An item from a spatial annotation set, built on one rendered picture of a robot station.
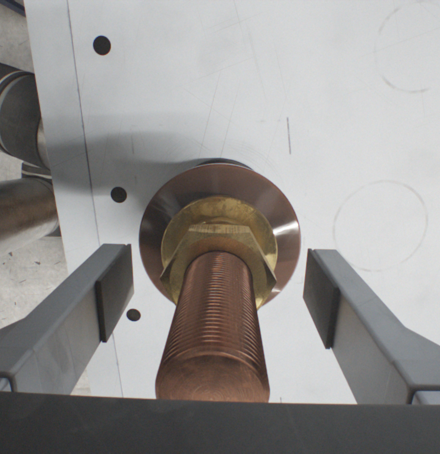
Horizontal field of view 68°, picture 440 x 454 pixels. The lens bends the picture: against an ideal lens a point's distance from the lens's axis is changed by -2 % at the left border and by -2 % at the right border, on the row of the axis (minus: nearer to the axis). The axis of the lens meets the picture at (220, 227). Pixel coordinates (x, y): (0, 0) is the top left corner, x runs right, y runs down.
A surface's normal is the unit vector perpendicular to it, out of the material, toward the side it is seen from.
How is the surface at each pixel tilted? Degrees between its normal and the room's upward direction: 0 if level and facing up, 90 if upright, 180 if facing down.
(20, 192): 92
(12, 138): 28
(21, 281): 0
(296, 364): 0
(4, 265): 0
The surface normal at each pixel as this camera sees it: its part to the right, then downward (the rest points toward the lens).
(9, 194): 0.70, -0.69
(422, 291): -0.02, 0.29
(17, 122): -0.23, 0.26
